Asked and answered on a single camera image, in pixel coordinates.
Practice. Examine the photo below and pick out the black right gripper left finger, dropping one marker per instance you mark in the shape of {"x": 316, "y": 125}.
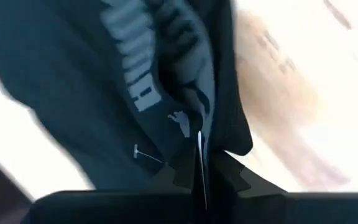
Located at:
{"x": 185, "y": 186}

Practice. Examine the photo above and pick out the grey Puma underwear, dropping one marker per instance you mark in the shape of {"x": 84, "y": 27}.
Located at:
{"x": 89, "y": 77}

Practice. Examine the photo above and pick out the white plastic tag fastener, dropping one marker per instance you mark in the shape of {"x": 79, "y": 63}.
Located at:
{"x": 145, "y": 153}

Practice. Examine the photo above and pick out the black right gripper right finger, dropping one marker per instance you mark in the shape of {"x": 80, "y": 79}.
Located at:
{"x": 228, "y": 186}

